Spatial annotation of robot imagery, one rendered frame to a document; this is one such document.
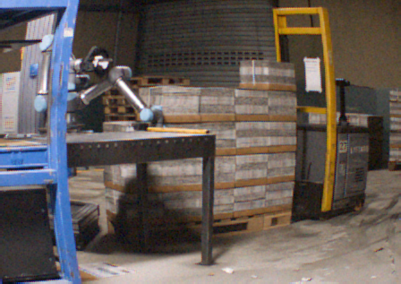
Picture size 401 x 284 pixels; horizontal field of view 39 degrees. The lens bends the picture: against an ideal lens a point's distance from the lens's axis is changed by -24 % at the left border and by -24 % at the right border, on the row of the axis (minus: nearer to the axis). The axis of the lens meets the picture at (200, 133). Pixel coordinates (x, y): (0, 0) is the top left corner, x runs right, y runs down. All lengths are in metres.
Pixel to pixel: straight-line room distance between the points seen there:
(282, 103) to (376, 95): 6.02
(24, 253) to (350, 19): 9.43
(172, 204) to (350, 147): 1.70
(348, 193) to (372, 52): 5.77
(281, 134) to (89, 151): 2.33
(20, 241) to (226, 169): 2.61
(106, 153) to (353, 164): 2.88
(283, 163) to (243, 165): 0.38
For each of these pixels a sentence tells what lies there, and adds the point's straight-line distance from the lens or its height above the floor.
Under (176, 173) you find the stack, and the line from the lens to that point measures 4.85.
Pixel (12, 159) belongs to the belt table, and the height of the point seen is 0.74.
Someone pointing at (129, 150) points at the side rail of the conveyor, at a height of 0.74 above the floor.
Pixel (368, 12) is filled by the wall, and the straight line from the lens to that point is 11.35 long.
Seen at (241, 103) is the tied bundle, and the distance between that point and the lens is 5.11.
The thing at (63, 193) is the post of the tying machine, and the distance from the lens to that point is 2.92.
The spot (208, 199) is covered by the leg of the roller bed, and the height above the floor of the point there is 0.44.
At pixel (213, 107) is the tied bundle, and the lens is 4.98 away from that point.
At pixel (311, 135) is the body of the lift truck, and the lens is 5.89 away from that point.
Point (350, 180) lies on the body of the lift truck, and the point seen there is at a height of 0.32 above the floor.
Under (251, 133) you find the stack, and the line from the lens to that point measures 5.17.
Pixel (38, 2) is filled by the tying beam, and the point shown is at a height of 1.48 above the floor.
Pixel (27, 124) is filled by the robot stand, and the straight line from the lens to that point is 4.58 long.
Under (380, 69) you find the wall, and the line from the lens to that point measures 11.18.
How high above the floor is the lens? 1.02
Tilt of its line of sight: 3 degrees down
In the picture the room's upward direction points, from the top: 1 degrees clockwise
